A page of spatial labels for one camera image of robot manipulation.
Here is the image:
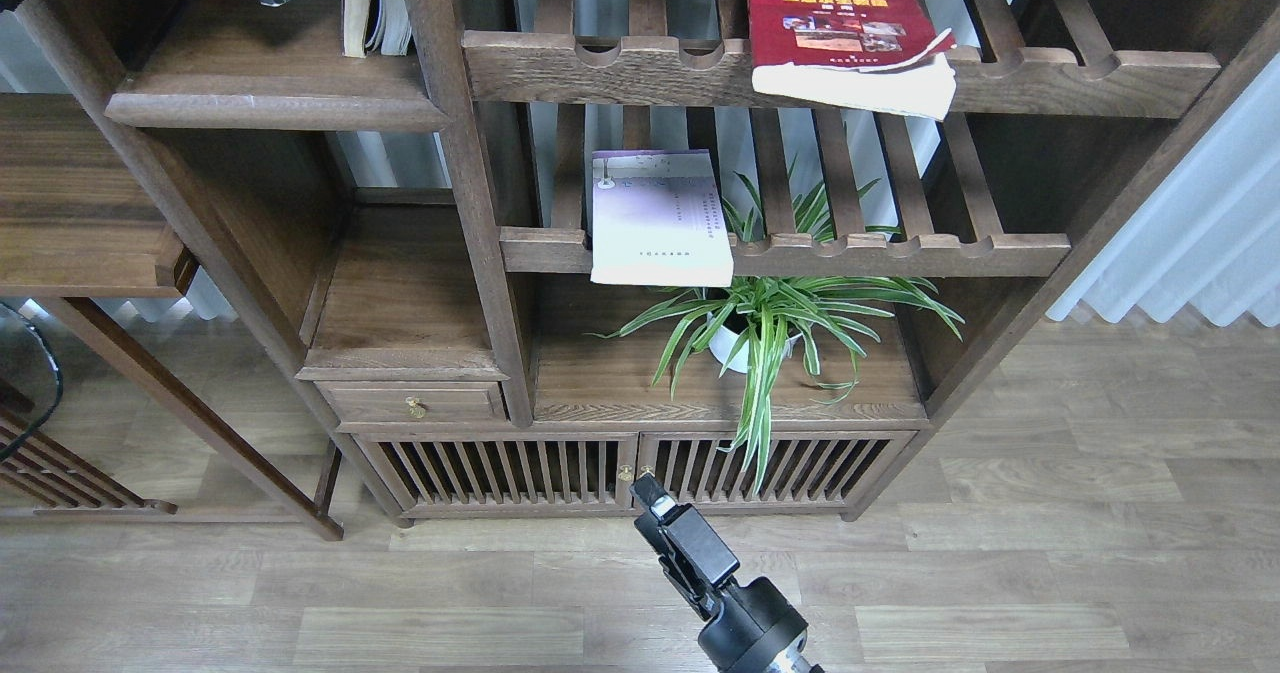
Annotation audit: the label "pale lavender book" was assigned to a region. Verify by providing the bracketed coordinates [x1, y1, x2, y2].
[590, 148, 733, 287]

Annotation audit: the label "dark wooden bookshelf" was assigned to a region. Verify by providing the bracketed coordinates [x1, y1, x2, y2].
[17, 0, 1277, 521]

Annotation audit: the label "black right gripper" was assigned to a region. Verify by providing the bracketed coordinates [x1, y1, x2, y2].
[632, 476, 809, 672]

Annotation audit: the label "green spider plant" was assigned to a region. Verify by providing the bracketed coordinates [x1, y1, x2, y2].
[593, 157, 965, 489]

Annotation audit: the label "brass drawer knob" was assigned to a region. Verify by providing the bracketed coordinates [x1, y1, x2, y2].
[404, 397, 428, 421]

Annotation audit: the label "wooden side furniture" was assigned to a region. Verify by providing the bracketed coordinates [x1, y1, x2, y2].
[3, 296, 346, 542]

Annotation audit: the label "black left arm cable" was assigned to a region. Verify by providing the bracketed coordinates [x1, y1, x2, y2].
[0, 298, 65, 464]

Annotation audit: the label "upright books on shelf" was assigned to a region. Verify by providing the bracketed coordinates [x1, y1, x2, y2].
[340, 0, 412, 58]

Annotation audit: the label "white plant pot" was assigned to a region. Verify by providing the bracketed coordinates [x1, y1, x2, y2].
[709, 313, 801, 374]

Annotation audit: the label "red cover book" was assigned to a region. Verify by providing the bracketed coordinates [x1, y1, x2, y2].
[748, 0, 957, 122]

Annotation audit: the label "white curtain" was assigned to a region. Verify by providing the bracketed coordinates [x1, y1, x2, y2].
[1047, 61, 1279, 328]

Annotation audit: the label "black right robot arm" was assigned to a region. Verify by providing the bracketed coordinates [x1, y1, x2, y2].
[631, 473, 822, 672]

